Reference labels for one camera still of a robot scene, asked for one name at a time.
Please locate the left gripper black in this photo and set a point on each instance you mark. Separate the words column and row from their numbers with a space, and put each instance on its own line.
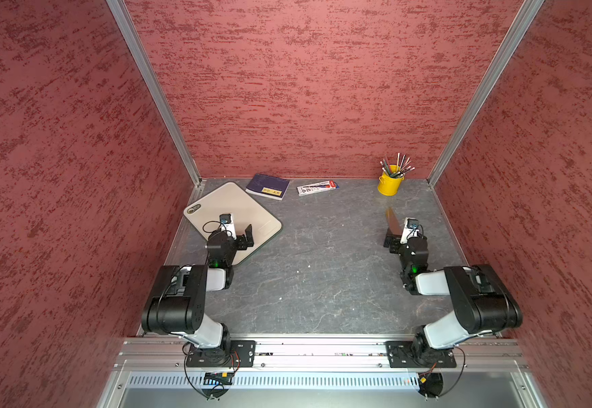
column 241, row 239

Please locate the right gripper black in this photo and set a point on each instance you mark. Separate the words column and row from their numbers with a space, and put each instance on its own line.
column 394, row 242

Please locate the knife with cream handle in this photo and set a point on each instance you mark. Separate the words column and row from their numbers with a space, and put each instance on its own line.
column 395, row 227

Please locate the beige cutting board green rim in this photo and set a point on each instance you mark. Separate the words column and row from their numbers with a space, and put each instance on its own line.
column 204, row 214

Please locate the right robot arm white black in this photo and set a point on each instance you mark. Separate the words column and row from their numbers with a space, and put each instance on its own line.
column 481, row 305

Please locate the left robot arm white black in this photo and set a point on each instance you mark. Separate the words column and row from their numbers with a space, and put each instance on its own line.
column 176, row 305

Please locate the dark blue notebook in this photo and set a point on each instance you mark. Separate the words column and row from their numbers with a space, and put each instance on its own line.
column 268, row 186

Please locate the yellow pencil cup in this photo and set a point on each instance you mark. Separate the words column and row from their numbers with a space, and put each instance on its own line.
column 389, row 183

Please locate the bundle of pencils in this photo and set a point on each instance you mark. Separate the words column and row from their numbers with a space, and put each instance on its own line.
column 402, row 160

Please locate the white red blue box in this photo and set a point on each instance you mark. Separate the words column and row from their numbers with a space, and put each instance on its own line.
column 316, row 188

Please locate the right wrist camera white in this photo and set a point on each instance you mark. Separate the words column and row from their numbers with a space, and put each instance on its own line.
column 412, row 229

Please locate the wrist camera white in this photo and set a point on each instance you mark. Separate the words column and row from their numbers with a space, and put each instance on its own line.
column 412, row 229
column 227, row 224

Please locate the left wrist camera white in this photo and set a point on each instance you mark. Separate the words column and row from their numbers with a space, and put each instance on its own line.
column 227, row 224

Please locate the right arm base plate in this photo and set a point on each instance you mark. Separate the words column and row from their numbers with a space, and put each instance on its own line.
column 416, row 355

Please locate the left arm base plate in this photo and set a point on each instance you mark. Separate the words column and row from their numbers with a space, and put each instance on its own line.
column 230, row 355

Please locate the aluminium front rail frame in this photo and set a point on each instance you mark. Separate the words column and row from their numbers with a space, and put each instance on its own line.
column 317, row 362

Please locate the left corner aluminium post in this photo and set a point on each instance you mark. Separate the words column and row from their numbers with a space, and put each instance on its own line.
column 132, row 39

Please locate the corner aluminium post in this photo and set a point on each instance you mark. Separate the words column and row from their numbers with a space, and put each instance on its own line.
column 132, row 39
column 520, row 25

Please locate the right corner aluminium post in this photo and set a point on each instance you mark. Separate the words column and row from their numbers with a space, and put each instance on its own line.
column 520, row 25

